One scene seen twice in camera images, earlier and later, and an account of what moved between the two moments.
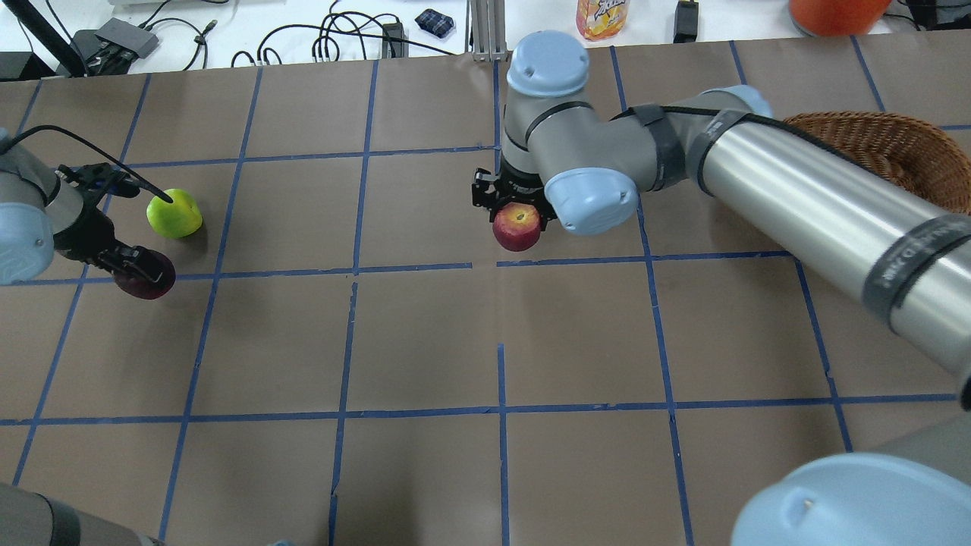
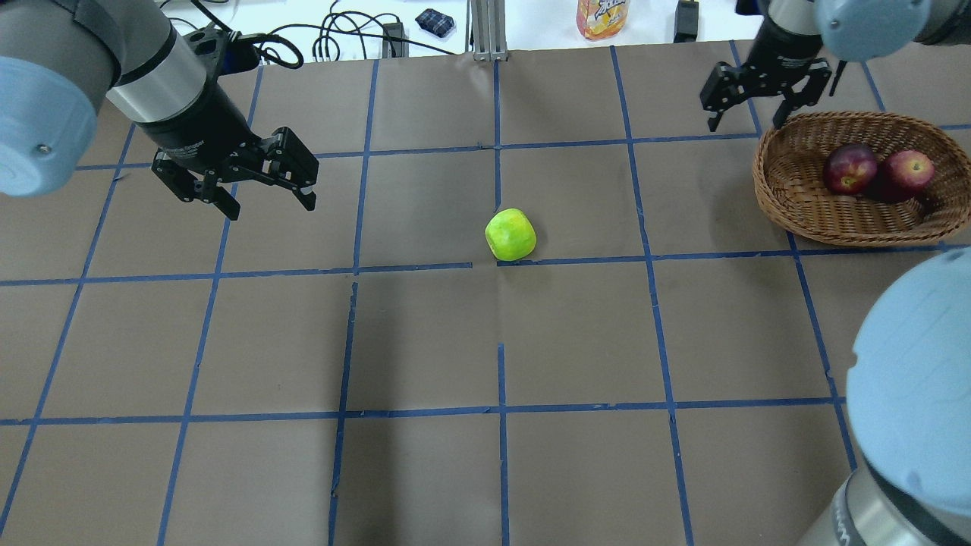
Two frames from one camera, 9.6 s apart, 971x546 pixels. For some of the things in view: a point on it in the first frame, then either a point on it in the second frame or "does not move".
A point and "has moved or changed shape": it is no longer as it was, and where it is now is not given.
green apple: (174, 220) -> (510, 234)
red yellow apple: (516, 226) -> (905, 176)
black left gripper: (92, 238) -> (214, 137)
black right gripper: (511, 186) -> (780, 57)
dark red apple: (149, 290) has moved or changed shape
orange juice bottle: (600, 20) does not move
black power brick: (686, 22) does not move
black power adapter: (396, 30) does not move
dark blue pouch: (435, 23) does not move
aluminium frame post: (488, 20) does not move
